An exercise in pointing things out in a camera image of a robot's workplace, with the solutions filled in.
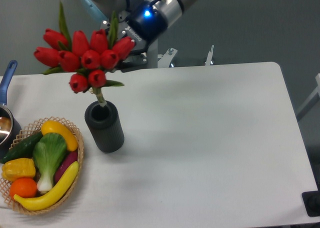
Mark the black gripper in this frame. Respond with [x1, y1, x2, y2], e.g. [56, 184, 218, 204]
[100, 1, 168, 73]

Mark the red tulip bouquet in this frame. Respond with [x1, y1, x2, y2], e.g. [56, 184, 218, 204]
[33, 4, 136, 107]

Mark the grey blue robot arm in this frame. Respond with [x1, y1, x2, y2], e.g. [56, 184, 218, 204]
[80, 0, 197, 73]

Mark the dark grey ribbed vase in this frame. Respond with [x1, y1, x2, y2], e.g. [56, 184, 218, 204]
[84, 101, 125, 153]

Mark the woven wicker basket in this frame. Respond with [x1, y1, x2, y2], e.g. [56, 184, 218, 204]
[0, 117, 84, 216]

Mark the purple eggplant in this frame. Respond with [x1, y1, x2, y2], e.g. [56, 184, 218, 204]
[54, 151, 78, 184]

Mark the green bok choy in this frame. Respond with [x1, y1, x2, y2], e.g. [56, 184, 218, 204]
[32, 133, 67, 194]

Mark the dark green cucumber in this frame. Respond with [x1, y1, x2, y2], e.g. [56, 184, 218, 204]
[0, 132, 43, 164]

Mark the yellow bell pepper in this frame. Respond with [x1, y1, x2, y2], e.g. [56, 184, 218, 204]
[1, 158, 36, 182]

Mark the orange fruit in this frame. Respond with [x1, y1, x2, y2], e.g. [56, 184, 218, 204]
[9, 177, 38, 199]

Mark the yellow banana lower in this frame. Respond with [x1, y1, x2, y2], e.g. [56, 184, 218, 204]
[13, 161, 80, 211]

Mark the black device table edge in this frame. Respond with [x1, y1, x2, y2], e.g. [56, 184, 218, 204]
[301, 191, 320, 217]

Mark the blue handled saucepan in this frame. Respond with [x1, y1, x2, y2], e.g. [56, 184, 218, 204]
[0, 60, 21, 159]

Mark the white frame right edge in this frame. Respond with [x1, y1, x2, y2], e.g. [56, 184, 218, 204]
[295, 73, 320, 122]

